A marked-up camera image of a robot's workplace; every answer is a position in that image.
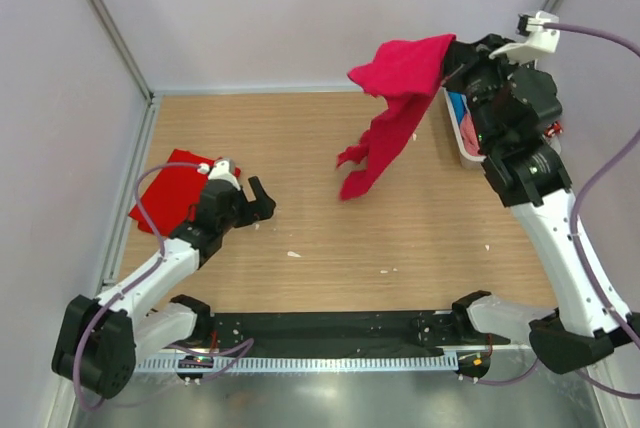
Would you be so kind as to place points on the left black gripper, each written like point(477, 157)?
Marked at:
point(260, 209)

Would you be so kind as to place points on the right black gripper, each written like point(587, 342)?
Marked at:
point(463, 59)

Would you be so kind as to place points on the magenta t shirt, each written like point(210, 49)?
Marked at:
point(407, 75)

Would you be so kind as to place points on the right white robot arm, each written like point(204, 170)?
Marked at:
point(590, 320)

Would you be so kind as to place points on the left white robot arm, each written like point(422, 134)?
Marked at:
point(103, 339)

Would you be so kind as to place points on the bright blue shirt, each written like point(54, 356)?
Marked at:
point(458, 102)

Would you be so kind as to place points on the pink shirt in basket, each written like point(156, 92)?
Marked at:
point(469, 136)

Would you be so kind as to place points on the folded red t shirt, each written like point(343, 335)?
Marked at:
point(171, 194)

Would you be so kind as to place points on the white laundry basket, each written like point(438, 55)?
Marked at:
point(467, 161)

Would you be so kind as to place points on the red white patterned shirt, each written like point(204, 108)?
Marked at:
point(553, 130)

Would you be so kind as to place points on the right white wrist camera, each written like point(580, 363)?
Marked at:
point(538, 40)

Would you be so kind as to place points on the slotted cable duct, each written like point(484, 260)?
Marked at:
point(173, 362)

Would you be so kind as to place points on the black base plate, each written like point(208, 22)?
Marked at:
point(344, 335)

